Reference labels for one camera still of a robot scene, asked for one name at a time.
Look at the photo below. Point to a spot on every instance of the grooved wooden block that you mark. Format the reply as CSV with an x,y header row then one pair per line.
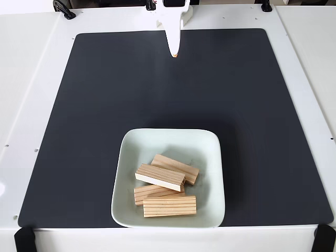
x,y
183,169
160,175
143,194

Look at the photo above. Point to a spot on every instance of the wooden block printed three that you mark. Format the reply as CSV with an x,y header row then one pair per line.
x,y
170,207

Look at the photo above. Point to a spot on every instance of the pale green square plate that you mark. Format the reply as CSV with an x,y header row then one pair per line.
x,y
136,147

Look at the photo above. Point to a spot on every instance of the black table clamp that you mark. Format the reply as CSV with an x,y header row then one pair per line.
x,y
266,6
25,240
64,10
325,239

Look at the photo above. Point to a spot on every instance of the black rubber mat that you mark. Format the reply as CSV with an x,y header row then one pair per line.
x,y
78,131

